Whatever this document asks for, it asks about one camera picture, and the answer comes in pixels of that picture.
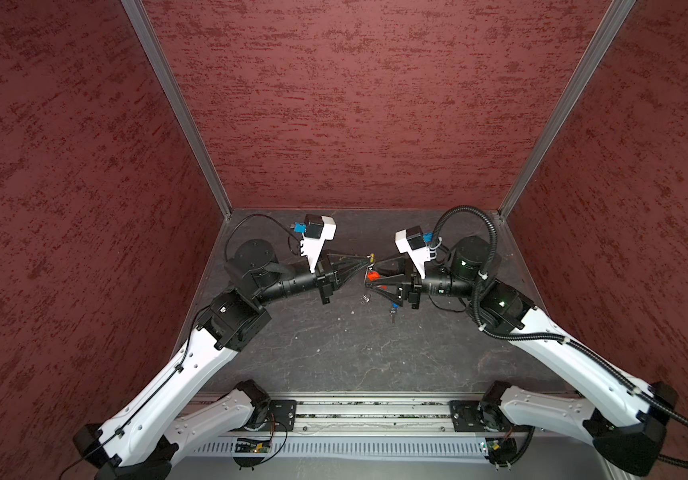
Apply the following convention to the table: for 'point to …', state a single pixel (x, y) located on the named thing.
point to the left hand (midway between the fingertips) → (365, 268)
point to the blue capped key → (393, 311)
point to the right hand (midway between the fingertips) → (368, 283)
